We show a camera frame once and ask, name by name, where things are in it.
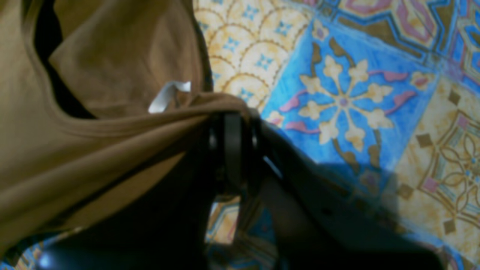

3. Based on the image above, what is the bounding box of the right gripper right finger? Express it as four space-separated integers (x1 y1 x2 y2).
242 109 444 270

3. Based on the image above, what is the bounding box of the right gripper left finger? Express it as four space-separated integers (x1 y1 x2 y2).
36 113 235 270

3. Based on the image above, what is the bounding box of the brown t-shirt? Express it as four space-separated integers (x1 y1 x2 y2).
0 0 249 258

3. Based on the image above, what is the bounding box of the patterned tile tablecloth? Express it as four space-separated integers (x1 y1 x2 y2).
1 0 479 270

